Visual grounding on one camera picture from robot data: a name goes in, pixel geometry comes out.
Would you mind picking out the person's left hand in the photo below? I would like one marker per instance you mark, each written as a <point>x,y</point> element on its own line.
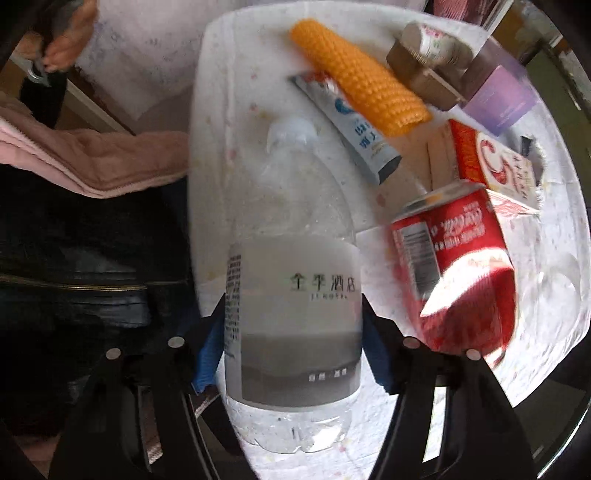
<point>69,41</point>

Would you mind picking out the lilac cardboard box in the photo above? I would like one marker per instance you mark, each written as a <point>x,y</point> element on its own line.
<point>498,92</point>

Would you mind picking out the orange knitted corn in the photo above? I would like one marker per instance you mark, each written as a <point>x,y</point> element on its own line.
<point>364,78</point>

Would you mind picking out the clear plastic packaging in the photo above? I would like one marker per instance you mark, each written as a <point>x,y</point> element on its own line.
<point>561,281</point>

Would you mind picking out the red soda can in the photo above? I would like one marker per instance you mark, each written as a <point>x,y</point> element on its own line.
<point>461,258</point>

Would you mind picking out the clear plastic water bottle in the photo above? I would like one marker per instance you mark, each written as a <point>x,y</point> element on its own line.
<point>295,258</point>

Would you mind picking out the white pill bottle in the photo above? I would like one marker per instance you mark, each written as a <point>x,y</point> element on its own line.
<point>434,41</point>

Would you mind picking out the blue white toothpaste tube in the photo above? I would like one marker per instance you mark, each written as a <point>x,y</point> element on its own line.
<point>364,138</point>

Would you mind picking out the brown cardboard box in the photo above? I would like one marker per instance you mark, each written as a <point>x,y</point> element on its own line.
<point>425,81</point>

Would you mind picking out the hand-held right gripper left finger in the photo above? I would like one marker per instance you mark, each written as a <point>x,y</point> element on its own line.
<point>208,353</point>

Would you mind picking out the red white carton box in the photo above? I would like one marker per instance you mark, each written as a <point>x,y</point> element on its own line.
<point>489,161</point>

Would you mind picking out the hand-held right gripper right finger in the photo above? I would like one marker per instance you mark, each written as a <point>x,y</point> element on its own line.
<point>379,355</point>

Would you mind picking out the pink jacket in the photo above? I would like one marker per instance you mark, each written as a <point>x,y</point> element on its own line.
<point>92,157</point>

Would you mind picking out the white speckled tablecloth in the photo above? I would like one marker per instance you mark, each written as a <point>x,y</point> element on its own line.
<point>231,161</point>

